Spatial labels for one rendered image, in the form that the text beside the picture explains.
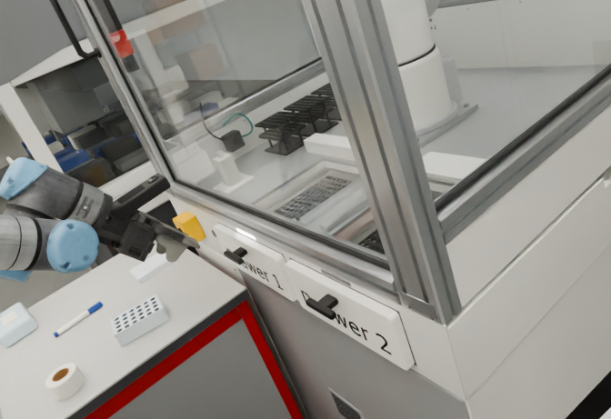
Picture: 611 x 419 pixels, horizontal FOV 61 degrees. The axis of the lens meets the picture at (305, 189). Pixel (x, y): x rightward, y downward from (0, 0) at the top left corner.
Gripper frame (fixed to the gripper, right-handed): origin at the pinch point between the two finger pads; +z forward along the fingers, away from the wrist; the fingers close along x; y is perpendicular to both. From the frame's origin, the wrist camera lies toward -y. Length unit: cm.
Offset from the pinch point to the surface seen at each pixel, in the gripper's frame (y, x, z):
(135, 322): 24.7, -21.4, 7.5
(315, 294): -1.5, 25.3, 14.0
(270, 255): -4.0, 12.2, 10.7
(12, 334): 46, -54, -7
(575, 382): -8, 55, 54
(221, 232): -3.6, -9.6, 10.9
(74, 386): 40.0, -15.4, -1.4
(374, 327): -1.4, 40.9, 14.1
